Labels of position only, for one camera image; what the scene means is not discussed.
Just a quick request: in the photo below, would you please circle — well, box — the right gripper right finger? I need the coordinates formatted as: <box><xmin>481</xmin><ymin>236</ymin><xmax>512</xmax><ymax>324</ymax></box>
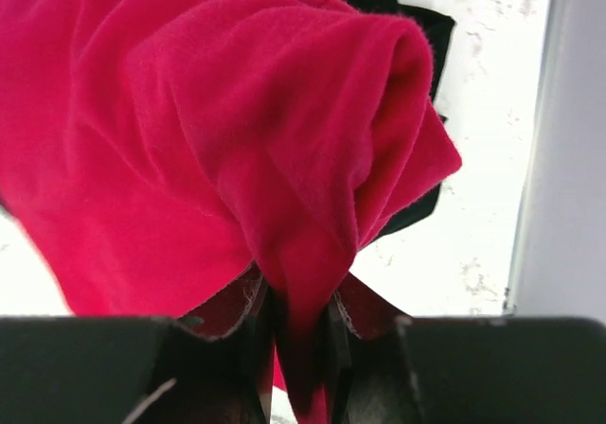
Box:
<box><xmin>326</xmin><ymin>275</ymin><xmax>605</xmax><ymax>423</ymax></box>

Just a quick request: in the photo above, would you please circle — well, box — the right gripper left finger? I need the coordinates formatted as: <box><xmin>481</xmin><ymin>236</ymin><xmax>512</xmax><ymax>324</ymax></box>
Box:
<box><xmin>1</xmin><ymin>267</ymin><xmax>274</xmax><ymax>423</ymax></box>

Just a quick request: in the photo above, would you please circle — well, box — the red t shirt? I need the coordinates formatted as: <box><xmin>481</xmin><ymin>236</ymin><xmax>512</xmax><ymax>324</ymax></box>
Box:
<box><xmin>1</xmin><ymin>0</ymin><xmax>461</xmax><ymax>423</ymax></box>

